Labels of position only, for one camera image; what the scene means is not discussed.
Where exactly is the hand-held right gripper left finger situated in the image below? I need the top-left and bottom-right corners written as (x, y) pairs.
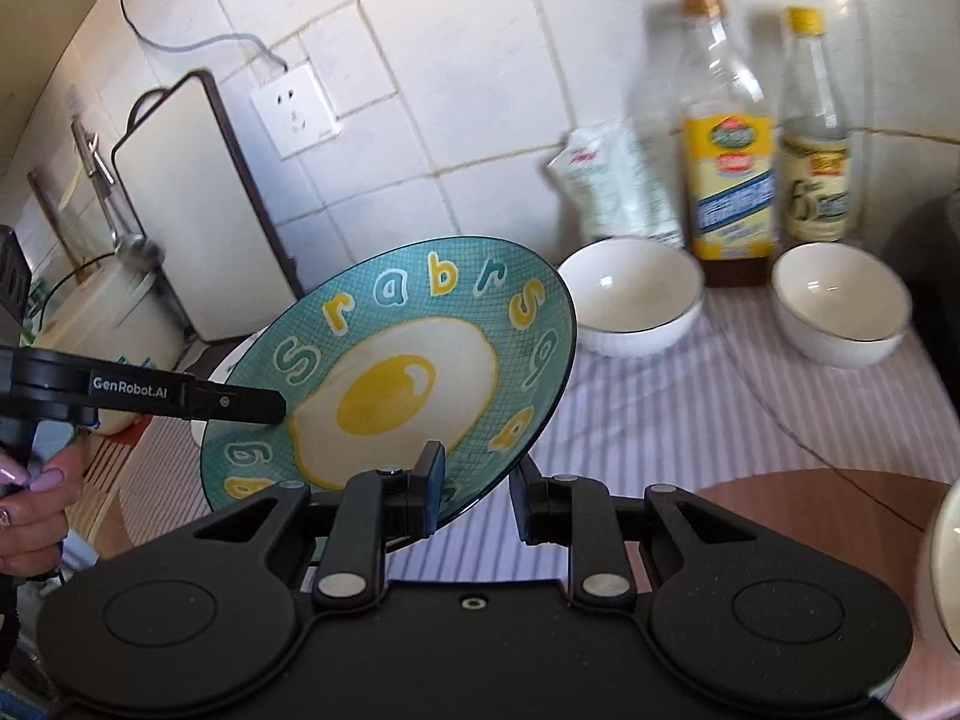
top-left (191, 441), bottom-right (449, 612)

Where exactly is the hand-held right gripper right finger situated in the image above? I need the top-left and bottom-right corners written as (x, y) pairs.
top-left (510, 456), bottom-right (758, 612)

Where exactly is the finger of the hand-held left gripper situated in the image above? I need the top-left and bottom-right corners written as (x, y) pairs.
top-left (180, 377), bottom-right (289, 426)

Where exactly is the white sun print plate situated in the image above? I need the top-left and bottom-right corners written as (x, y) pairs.
top-left (190, 326), bottom-right (267, 452)

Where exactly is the teal fried egg print plate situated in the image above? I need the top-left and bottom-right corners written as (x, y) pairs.
top-left (199, 238), bottom-right (580, 535)

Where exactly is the white ribbed bowl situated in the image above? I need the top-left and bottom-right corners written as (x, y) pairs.
top-left (771, 244), bottom-right (913, 370)
top-left (556, 238), bottom-right (707, 359)
top-left (919, 476), bottom-right (960, 653)

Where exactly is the person's left hand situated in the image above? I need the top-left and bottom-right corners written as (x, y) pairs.
top-left (0, 442), bottom-right (85, 584)

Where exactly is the white rice cooker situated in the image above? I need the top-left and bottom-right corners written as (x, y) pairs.
top-left (30, 253), bottom-right (185, 437)

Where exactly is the metal ladle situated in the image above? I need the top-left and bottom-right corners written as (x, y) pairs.
top-left (71, 116), bottom-right (163, 265)

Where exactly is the striped table cloth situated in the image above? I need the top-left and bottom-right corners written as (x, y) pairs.
top-left (88, 281), bottom-right (960, 587)

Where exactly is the white cutting board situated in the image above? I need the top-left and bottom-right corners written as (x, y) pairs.
top-left (111, 69), bottom-right (305, 344)

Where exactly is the white plastic bag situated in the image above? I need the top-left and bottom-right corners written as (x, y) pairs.
top-left (546, 120), bottom-right (687, 250)

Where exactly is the yellow label oil bottle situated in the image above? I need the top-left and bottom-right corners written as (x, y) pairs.
top-left (677, 0), bottom-right (781, 290)

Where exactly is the clear vinegar bottle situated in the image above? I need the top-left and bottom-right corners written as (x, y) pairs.
top-left (778, 6), bottom-right (857, 248)

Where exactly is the white wall socket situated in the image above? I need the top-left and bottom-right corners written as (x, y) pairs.
top-left (250, 64), bottom-right (339, 161)

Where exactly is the grey wall cable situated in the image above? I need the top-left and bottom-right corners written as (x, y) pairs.
top-left (118, 0), bottom-right (291, 70)

